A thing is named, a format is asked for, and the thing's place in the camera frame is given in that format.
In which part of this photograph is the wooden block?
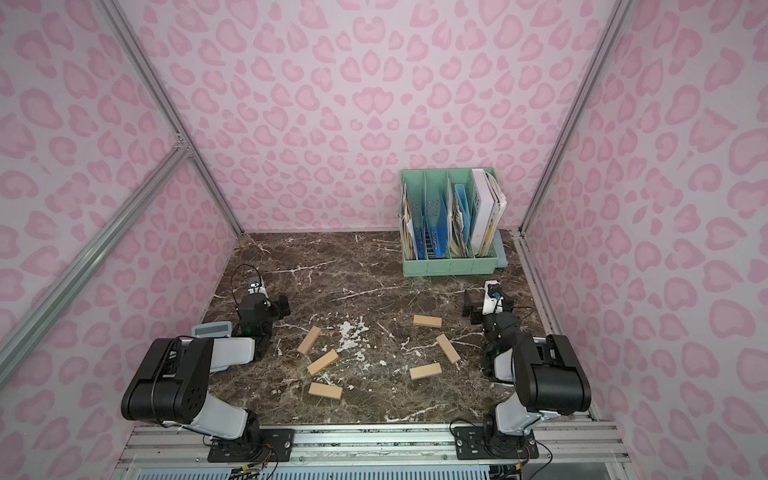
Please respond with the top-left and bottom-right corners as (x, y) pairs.
(409, 363), (442, 380)
(307, 350), (339, 376)
(413, 315), (442, 328)
(309, 382), (343, 400)
(297, 326), (322, 355)

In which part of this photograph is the wooden block angled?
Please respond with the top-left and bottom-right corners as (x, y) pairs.
(436, 334), (461, 364)

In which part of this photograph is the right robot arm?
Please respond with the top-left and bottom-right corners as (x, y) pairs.
(462, 281), (592, 442)

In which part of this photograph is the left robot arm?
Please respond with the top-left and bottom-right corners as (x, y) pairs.
(120, 290), (291, 447)

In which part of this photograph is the light blue calculator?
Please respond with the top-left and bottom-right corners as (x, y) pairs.
(191, 321), (233, 338)

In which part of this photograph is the blue folder in organizer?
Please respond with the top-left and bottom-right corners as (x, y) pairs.
(424, 186), (448, 258)

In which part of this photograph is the white book in organizer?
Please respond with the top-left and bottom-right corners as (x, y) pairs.
(470, 168), (496, 257)

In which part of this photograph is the green file organizer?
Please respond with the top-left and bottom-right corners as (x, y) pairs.
(399, 169), (505, 277)

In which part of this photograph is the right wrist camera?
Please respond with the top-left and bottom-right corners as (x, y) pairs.
(482, 280), (504, 315)

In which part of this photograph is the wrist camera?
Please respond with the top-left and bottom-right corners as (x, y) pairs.
(482, 280), (504, 315)
(247, 276), (268, 297)

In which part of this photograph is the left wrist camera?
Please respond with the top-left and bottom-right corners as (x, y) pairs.
(247, 276), (268, 297)

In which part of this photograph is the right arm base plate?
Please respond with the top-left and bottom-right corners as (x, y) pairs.
(449, 419), (539, 463)

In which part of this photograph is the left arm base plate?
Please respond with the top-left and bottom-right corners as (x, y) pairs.
(207, 428), (296, 464)

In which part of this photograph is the aluminium front rail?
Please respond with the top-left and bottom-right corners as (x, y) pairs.
(112, 416), (636, 479)

